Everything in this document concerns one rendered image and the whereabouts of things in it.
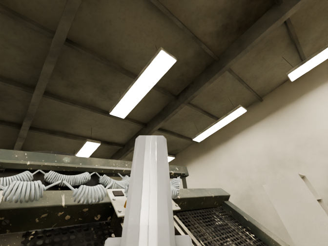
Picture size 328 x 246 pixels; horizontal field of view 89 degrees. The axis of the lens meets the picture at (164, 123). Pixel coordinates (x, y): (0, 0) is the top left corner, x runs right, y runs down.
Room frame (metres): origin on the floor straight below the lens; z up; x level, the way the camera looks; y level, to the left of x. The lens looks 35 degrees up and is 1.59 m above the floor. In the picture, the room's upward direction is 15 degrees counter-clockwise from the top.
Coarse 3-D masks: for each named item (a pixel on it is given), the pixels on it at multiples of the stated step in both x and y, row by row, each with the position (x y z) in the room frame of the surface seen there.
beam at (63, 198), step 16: (48, 192) 0.65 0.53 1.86; (64, 192) 0.69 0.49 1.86; (192, 192) 1.23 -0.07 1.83; (208, 192) 1.35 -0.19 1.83; (224, 192) 1.49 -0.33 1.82; (0, 208) 0.52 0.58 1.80; (16, 208) 0.55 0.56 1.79; (32, 208) 0.58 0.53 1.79; (48, 208) 0.62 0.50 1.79; (64, 208) 0.66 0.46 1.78; (80, 208) 0.71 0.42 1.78; (96, 208) 0.76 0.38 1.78; (112, 208) 0.82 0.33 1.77; (192, 208) 1.26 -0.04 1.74; (0, 224) 0.56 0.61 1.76; (16, 224) 0.59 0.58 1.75; (32, 224) 0.63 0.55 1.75; (48, 224) 0.67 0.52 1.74; (64, 224) 0.71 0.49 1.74
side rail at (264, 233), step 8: (224, 208) 1.49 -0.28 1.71; (232, 208) 1.44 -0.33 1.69; (240, 216) 1.42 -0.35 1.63; (248, 216) 1.44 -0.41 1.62; (248, 224) 1.39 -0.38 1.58; (256, 224) 1.39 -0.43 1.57; (256, 232) 1.37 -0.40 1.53; (264, 232) 1.34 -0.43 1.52; (264, 240) 1.36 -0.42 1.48; (272, 240) 1.32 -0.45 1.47; (280, 240) 1.34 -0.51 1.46
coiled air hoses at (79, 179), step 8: (16, 176) 0.76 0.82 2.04; (24, 176) 0.83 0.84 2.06; (32, 176) 0.82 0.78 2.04; (48, 176) 0.87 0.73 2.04; (56, 176) 0.89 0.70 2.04; (64, 176) 0.92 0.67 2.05; (72, 176) 0.96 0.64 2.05; (80, 176) 0.99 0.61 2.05; (88, 176) 1.02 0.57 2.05; (104, 176) 1.10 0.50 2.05; (0, 184) 0.72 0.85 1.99; (8, 184) 0.75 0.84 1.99; (64, 184) 0.94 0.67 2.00; (72, 184) 1.00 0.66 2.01; (112, 184) 1.19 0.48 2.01
